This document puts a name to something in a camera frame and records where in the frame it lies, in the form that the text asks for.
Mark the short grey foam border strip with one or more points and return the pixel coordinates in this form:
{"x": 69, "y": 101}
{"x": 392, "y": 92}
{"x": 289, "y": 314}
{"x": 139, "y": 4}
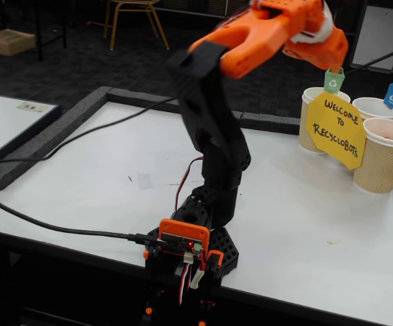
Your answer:
{"x": 271, "y": 123}

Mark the ribbed beige paper cup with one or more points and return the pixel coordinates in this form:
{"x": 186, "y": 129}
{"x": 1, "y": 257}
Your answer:
{"x": 373, "y": 107}
{"x": 305, "y": 136}
{"x": 380, "y": 166}

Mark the black framed whiteboard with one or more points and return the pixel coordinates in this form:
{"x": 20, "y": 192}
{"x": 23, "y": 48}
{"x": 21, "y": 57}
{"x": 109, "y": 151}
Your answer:
{"x": 6, "y": 125}

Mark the green recycling bin tag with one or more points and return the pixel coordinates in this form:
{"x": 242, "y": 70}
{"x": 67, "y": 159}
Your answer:
{"x": 334, "y": 83}

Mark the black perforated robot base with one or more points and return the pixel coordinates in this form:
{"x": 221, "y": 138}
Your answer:
{"x": 225, "y": 248}

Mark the black slanted stand rod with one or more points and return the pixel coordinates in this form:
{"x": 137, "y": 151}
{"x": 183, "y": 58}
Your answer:
{"x": 376, "y": 61}

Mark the brown cardboard box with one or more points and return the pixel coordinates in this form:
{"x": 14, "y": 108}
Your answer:
{"x": 7, "y": 42}

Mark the white tape wrap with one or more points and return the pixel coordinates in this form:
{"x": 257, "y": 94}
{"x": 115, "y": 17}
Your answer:
{"x": 325, "y": 23}

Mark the small paper label sticker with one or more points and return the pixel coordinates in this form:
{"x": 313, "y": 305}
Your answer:
{"x": 32, "y": 107}

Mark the black metal table leg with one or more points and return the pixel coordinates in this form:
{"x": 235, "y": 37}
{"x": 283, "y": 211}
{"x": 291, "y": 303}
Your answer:
{"x": 39, "y": 30}

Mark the orange controller board mount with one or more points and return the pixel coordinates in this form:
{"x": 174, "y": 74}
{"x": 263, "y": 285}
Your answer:
{"x": 183, "y": 232}

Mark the yellow welcome sign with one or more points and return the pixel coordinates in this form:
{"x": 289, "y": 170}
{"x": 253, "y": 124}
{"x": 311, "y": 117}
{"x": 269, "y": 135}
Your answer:
{"x": 336, "y": 132}

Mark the white framed panel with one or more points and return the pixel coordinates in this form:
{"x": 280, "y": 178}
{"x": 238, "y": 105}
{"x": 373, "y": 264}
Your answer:
{"x": 380, "y": 34}

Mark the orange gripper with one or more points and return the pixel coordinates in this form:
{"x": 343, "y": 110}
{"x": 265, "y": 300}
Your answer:
{"x": 336, "y": 45}

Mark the orange and black robot arm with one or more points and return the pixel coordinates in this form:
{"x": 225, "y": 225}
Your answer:
{"x": 213, "y": 119}

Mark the long grey foam border strip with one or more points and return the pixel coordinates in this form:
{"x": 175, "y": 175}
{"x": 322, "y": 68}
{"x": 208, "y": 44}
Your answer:
{"x": 142, "y": 98}
{"x": 47, "y": 136}

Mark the yellow metal legged chair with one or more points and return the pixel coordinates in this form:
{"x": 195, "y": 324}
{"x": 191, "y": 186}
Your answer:
{"x": 115, "y": 20}

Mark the orange paper wad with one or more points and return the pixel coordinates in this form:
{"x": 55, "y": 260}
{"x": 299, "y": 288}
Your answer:
{"x": 387, "y": 136}

